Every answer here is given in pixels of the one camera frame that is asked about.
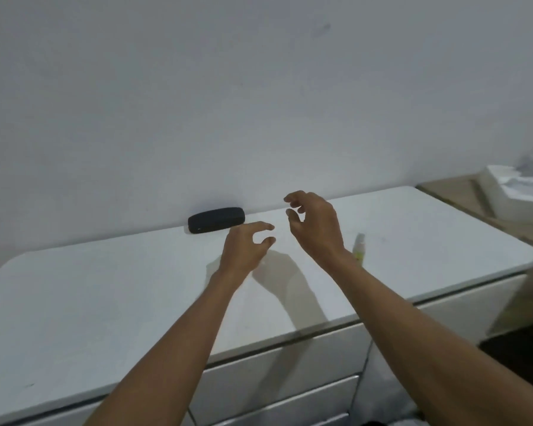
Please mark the small yellow spray bottle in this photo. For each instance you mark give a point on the small yellow spray bottle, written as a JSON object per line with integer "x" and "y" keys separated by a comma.
{"x": 359, "y": 250}

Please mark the black glasses case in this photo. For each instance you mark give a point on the black glasses case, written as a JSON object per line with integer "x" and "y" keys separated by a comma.
{"x": 216, "y": 220}

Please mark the person's left thumb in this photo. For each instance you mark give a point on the person's left thumb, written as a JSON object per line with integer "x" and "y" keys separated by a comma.
{"x": 266, "y": 243}

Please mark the person's left forearm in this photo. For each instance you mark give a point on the person's left forearm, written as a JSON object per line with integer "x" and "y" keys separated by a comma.
{"x": 177, "y": 350}

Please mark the person's left hand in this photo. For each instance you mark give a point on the person's left hand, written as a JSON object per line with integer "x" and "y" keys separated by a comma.
{"x": 240, "y": 250}

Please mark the person's right forearm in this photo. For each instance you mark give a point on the person's right forearm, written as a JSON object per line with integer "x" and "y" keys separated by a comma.
{"x": 417, "y": 346}

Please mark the white drawer front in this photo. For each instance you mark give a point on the white drawer front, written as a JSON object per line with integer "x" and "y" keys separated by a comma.
{"x": 271, "y": 372}
{"x": 302, "y": 408}
{"x": 471, "y": 310}

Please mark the person's right thumb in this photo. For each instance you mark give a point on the person's right thumb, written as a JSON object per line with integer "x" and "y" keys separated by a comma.
{"x": 293, "y": 218}

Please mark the person's right hand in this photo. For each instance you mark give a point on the person's right hand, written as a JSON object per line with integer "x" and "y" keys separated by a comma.
{"x": 320, "y": 226}

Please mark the white dresser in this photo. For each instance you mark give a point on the white dresser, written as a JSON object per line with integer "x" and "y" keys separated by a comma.
{"x": 71, "y": 306}

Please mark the white box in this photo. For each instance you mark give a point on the white box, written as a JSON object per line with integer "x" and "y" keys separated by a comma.
{"x": 515, "y": 195}

